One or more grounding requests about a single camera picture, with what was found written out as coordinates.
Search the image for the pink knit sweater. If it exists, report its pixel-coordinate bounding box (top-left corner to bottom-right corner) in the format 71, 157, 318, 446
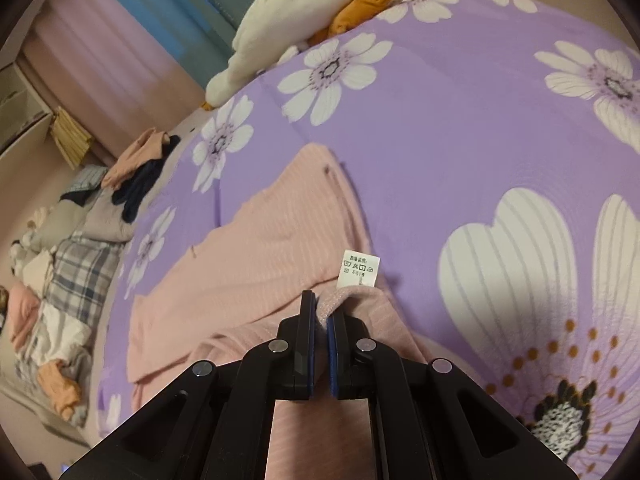
127, 144, 429, 479

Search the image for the folded pink towel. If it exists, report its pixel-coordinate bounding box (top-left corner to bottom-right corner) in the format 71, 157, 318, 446
8, 282, 40, 352

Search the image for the white goose plush toy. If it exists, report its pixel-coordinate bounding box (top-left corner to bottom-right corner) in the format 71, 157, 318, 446
205, 0, 392, 108

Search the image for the grey headboard pillow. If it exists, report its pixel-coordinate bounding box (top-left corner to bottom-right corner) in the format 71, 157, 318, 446
30, 200, 88, 252

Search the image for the cream folded cloth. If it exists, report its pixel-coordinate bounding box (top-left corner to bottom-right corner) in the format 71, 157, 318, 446
22, 250, 53, 296

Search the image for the striped folded cloth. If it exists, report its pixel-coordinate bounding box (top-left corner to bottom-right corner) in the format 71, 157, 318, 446
60, 165, 108, 206

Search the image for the white wall shelf unit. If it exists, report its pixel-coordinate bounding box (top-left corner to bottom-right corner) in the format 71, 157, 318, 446
1, 63, 53, 154

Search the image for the plaid blue grey quilt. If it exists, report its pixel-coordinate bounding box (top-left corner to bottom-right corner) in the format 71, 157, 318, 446
14, 231, 126, 376

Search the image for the orange crumpled garment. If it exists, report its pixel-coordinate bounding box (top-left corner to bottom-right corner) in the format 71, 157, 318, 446
37, 359, 81, 422

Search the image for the purple floral bed sheet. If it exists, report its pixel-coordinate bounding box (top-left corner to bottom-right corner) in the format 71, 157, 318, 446
96, 0, 639, 479

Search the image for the folded pink garment on stack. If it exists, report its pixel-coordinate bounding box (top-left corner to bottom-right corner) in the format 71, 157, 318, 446
101, 128, 169, 190

